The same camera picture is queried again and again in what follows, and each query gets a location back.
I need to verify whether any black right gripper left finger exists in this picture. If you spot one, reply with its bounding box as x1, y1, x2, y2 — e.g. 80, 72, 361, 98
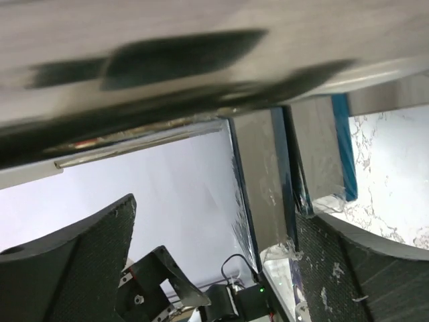
1, 194, 137, 321

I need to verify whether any purple Robinson Crusoe book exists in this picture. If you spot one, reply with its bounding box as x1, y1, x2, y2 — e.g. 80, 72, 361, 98
260, 244, 311, 321

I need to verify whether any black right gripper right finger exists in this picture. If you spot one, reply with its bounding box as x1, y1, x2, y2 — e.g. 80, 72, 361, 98
296, 214, 428, 321

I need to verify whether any white two-tier wooden shelf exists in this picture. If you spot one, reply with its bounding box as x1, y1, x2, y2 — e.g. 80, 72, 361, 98
1, 1, 428, 187

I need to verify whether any teal ocean cover book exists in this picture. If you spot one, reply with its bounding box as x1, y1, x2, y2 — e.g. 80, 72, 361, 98
284, 94, 358, 217

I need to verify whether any dark blue cover book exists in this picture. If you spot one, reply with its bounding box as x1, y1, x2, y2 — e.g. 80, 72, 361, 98
229, 107, 296, 272

